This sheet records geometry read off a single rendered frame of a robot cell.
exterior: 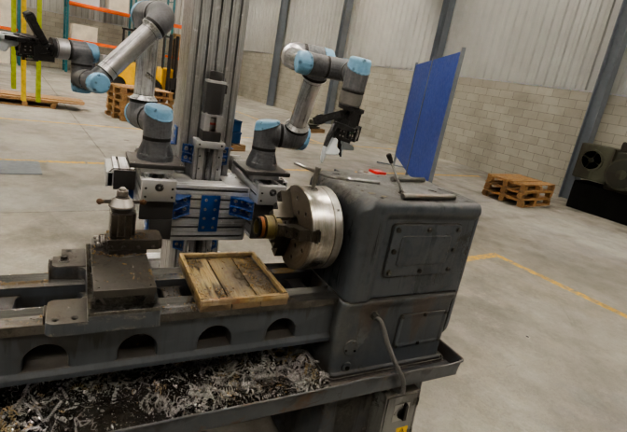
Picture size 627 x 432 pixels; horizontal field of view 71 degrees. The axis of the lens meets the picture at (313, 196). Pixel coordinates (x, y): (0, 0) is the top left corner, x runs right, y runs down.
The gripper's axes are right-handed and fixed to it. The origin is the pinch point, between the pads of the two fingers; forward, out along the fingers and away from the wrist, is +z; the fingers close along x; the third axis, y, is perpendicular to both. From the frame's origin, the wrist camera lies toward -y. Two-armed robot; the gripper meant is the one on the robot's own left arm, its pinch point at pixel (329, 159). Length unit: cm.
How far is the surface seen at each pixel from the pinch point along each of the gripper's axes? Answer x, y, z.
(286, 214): -5.0, -9.0, 23.9
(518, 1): 1185, -119, -217
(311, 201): -7.2, 0.3, 14.2
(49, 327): -80, -29, 44
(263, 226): -16.4, -10.9, 26.3
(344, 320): -3, 23, 55
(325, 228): -7.8, 8.2, 21.2
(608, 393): 174, 157, 133
